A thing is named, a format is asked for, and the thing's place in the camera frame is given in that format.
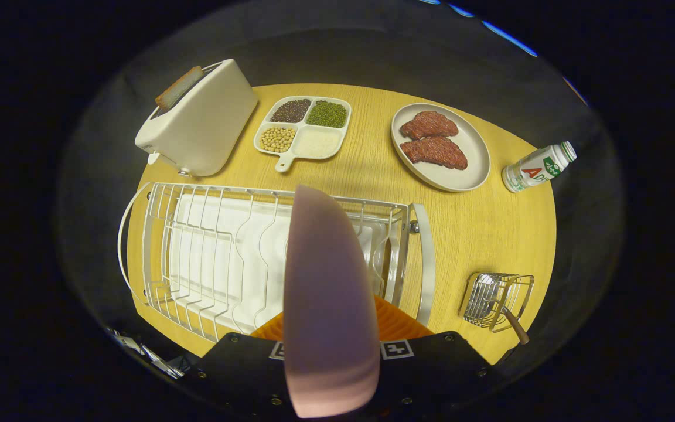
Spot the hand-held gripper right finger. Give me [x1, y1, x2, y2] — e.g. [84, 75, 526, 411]
[371, 295, 493, 412]

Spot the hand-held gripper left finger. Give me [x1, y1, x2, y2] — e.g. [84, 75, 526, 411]
[194, 311, 294, 414]

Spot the metal wire basket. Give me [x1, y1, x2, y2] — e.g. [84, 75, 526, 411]
[459, 271, 535, 333]

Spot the white wire dish rack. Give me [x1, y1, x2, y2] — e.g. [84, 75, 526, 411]
[117, 182, 435, 343]

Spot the pink plate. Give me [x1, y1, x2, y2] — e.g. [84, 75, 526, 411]
[283, 185, 380, 419]

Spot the beige oval plate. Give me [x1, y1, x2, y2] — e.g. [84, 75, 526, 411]
[391, 103, 491, 193]

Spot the red raw meat slice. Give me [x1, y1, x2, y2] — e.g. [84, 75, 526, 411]
[400, 137, 468, 171]
[400, 111, 459, 140]

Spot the white green-label drink bottle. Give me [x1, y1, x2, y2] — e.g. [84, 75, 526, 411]
[502, 141, 577, 193]

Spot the white divided bean tray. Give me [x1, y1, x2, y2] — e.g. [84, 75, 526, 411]
[253, 96, 352, 173]

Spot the white toaster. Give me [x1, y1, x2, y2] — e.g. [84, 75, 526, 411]
[134, 59, 259, 178]

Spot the toast bread slice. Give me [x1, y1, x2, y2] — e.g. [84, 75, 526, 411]
[155, 66, 204, 110]

